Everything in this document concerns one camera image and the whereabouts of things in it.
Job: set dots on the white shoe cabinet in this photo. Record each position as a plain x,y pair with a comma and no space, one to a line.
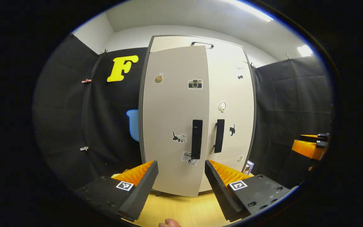
232,176

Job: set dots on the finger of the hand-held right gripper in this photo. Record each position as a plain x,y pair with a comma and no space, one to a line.
321,144
322,136

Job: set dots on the pink clip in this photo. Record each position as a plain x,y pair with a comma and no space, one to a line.
86,81

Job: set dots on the beige cabinet drawer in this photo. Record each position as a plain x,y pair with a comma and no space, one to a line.
169,41

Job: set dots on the small ceiling light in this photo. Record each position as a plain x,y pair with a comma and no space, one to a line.
304,50

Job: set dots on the white clip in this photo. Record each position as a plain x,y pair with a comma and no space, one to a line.
84,148

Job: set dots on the white cabinet door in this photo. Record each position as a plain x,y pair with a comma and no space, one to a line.
169,110
232,94

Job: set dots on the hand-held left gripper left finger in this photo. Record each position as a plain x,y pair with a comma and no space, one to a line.
140,193

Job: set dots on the black backdrop cloth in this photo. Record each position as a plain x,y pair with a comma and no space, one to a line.
68,119
288,101

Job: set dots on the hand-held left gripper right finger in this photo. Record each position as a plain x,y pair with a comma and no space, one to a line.
218,189

